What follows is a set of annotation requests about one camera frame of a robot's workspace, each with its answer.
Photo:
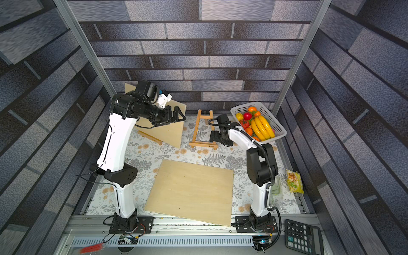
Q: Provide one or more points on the red object on floor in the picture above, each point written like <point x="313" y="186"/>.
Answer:
<point x="91" y="249"/>

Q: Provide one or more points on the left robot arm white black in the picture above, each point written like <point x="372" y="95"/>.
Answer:
<point x="145" y="101"/>

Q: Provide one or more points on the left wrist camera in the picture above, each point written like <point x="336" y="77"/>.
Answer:
<point x="163" y="98"/>

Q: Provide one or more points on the aluminium frame post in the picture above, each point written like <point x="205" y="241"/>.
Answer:
<point x="290" y="78"/>
<point x="100" y="89"/>

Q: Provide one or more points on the red strawberry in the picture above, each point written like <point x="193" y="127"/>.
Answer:
<point x="245" y="124"/>

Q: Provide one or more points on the orange fruit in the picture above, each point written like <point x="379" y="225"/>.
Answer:
<point x="250" y="131"/>
<point x="254" y="112"/>

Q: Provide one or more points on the orange fruit top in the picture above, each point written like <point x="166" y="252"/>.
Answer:
<point x="254" y="112"/>

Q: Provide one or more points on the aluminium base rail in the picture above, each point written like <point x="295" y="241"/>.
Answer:
<point x="168" y="231"/>

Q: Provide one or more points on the yellow snack packet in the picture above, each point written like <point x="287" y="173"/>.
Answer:
<point x="294" y="182"/>

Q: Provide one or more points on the yellow lemon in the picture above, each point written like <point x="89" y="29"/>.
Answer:
<point x="239" y="117"/>

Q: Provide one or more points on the left aluminium frame post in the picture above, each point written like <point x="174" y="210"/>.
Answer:
<point x="100" y="89"/>

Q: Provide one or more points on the white plastic basket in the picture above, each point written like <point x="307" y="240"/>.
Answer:
<point x="280" y="131"/>

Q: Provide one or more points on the yellow banana bunch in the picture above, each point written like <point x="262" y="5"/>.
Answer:
<point x="262" y="128"/>

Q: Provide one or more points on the orange fruit bottom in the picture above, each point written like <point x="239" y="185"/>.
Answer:
<point x="250" y="131"/>

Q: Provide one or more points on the wooden easel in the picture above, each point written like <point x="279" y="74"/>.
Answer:
<point x="196" y="138"/>
<point x="150" y="137"/>

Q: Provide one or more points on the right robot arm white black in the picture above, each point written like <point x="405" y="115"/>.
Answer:
<point x="261" y="166"/>

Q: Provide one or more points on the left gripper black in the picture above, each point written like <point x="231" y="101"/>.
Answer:
<point x="168" y="118"/>

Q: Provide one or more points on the red apple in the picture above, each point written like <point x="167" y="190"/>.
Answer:
<point x="247" y="116"/>

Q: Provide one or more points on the right aluminium frame post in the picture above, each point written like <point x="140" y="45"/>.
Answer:
<point x="290" y="78"/>

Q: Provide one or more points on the green clear plastic bag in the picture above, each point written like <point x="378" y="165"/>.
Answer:
<point x="276" y="187"/>

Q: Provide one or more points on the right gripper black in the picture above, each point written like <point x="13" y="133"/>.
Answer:
<point x="215" y="137"/>

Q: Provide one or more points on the black calculator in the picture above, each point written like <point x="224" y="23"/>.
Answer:
<point x="303" y="238"/>

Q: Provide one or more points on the plywood board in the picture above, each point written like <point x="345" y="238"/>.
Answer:
<point x="170" y="134"/>
<point x="196" y="192"/>

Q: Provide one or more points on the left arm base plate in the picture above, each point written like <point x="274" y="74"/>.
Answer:
<point x="144" y="226"/>

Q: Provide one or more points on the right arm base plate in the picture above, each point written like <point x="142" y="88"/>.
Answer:
<point x="243" y="225"/>

